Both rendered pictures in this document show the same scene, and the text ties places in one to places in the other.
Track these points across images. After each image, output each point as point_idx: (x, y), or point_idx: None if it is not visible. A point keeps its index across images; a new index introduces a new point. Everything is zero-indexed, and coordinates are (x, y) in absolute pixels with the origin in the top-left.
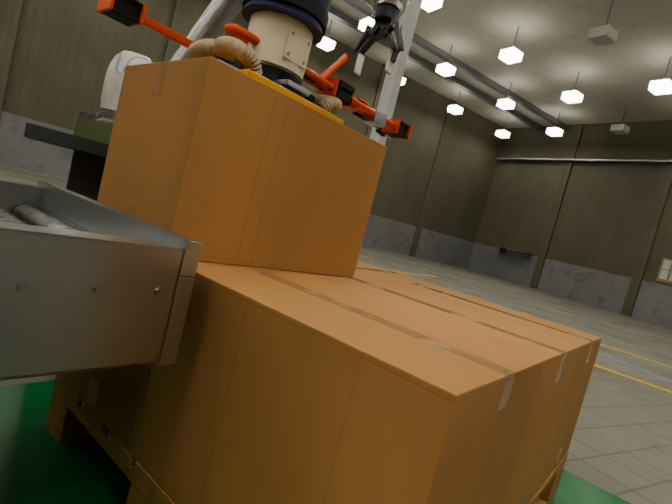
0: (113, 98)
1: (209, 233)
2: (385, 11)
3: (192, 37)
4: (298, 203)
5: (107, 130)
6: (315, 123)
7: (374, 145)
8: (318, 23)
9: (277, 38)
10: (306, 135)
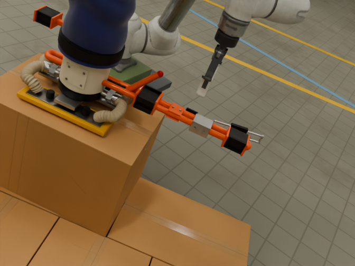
0: None
1: None
2: (216, 35)
3: (170, 0)
4: (45, 176)
5: None
6: (52, 135)
7: (114, 161)
8: (84, 62)
9: (63, 66)
10: (45, 140)
